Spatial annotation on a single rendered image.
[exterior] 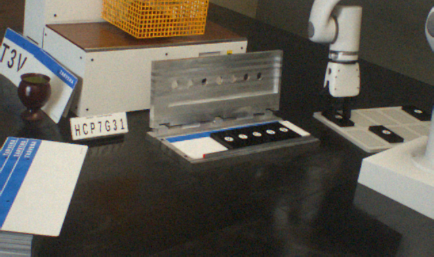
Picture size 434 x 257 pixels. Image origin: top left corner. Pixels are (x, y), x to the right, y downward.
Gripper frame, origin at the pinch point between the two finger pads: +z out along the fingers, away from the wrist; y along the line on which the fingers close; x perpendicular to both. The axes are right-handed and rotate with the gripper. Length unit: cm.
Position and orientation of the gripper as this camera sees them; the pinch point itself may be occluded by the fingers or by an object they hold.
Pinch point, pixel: (339, 112)
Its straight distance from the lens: 251.4
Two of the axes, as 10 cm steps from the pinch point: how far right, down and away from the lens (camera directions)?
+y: 8.6, -0.6, 5.0
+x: -5.0, -1.8, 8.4
